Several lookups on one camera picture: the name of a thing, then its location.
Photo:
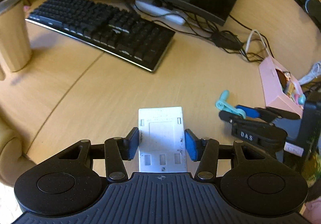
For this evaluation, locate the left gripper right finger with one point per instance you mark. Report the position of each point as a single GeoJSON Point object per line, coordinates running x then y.
{"type": "Point", "coordinates": [204, 151]}

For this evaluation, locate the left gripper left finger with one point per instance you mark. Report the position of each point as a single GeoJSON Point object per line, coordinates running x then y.
{"type": "Point", "coordinates": [118, 150]}

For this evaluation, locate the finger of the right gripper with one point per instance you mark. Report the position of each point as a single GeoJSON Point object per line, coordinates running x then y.
{"type": "Point", "coordinates": [271, 113]}
{"type": "Point", "coordinates": [249, 111]}

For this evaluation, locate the teal plastic clip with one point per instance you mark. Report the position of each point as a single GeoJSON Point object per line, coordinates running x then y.
{"type": "Point", "coordinates": [222, 105]}

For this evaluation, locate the pink toy figure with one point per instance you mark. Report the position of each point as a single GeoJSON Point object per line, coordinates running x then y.
{"type": "Point", "coordinates": [299, 99]}

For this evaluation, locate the crocheted brown green doll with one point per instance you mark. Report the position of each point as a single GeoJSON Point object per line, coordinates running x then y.
{"type": "Point", "coordinates": [282, 79]}

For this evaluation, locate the pink cardboard box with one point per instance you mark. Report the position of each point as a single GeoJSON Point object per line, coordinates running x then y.
{"type": "Point", "coordinates": [273, 94]}

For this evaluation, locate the black power adapter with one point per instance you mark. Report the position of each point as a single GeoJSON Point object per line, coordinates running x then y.
{"type": "Point", "coordinates": [226, 40]}

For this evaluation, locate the black keyboard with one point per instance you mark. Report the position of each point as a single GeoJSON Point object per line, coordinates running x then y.
{"type": "Point", "coordinates": [118, 32]}

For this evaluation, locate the white power strip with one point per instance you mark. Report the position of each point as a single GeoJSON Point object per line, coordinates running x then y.
{"type": "Point", "coordinates": [149, 6]}

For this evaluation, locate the beige metal-rim cup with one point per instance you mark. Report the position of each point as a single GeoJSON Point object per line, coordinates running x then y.
{"type": "Point", "coordinates": [15, 44]}

